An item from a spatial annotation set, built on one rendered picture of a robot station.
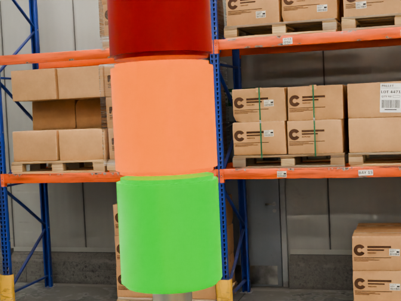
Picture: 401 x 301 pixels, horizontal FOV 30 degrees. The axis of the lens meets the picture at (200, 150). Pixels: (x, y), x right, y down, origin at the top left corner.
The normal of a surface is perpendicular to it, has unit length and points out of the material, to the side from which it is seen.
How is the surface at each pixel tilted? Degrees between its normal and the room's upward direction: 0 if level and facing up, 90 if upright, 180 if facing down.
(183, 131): 90
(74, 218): 90
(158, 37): 90
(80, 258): 38
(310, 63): 90
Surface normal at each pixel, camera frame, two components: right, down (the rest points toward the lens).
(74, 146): -0.33, 0.07
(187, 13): 0.59, 0.01
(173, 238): 0.11, 0.05
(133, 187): -0.62, 0.07
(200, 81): 0.78, 0.00
